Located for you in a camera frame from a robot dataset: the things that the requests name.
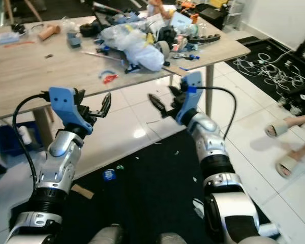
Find white cable tangle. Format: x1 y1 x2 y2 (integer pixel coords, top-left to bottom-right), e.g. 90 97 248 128
234 51 298 92

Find black curved rail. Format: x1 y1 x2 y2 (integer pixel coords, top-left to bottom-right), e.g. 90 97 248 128
188 33 222 45

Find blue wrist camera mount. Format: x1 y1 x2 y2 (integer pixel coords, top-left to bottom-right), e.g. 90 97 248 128
175 71 204 126
48 87 91 137

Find blue plastic bin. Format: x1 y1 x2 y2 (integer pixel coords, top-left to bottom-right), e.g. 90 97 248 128
0 122 36 157

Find white tape roll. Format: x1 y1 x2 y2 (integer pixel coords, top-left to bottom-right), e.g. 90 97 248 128
155 41 172 59

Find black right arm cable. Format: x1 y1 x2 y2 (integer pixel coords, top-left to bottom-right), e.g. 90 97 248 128
198 85 237 139

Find beige slipper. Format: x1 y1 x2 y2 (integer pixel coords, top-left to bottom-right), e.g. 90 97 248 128
276 155 300 178
265 122 291 139

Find white bottle in bin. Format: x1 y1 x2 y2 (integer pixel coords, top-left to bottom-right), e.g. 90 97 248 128
18 126 32 145

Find grey robot leg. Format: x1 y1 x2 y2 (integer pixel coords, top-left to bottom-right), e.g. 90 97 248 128
86 224 130 244
155 233 189 244

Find light wooden table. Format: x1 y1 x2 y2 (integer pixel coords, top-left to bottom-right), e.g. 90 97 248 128
0 13 252 163

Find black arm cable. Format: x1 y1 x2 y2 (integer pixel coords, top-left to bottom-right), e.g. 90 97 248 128
198 85 237 139
13 93 51 189

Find yellow box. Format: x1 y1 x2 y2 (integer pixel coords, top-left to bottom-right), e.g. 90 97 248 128
208 0 229 8

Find light blue card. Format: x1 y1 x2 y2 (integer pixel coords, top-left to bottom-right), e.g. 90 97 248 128
168 11 194 28

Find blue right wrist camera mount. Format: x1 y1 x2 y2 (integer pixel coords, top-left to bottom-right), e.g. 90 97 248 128
175 71 204 126

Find brown wooden strip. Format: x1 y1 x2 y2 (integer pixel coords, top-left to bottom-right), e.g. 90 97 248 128
165 65 190 77

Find white crumpled paper trash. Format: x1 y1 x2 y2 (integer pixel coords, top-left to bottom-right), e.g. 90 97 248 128
192 198 205 219

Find grey robot right leg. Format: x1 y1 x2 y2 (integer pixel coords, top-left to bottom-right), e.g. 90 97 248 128
155 233 189 244

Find light blue small box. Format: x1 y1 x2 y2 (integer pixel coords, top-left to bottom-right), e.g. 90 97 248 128
0 32 21 45

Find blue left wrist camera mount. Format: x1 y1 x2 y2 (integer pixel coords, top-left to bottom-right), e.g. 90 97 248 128
48 87 91 137

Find brown cardboard scrap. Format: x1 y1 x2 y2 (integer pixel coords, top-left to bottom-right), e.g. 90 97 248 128
71 184 95 199

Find black round device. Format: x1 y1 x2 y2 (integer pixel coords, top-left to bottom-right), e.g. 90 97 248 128
79 23 101 37

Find blue wrapper trash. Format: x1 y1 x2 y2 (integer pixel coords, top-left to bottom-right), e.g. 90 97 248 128
103 169 116 181

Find tan rubber handle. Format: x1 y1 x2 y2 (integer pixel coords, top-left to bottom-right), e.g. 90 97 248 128
38 24 62 41

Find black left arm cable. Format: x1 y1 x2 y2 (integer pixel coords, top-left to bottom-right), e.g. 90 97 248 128
13 93 51 189

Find black safety glasses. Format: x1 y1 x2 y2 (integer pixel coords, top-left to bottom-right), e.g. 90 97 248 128
20 23 45 35

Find thin orange strip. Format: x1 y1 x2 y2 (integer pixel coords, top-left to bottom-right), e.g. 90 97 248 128
4 41 36 49

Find white wire rack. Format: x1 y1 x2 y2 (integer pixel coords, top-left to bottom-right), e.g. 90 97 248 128
224 0 247 28

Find grey robot left leg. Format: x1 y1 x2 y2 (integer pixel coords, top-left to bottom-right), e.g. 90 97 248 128
86 224 130 244

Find wooden chair legs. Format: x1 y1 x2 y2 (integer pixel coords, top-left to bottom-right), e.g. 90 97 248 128
3 0 51 23

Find grey blue block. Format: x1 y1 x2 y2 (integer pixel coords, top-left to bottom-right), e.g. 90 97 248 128
66 32 83 49

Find white plastic bag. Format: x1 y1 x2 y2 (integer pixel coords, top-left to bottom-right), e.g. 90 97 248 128
102 24 166 73

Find black treadmill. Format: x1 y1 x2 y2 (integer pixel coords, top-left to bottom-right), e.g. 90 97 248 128
224 13 305 115

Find thin metal rod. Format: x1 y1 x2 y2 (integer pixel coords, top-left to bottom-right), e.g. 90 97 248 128
81 51 125 63

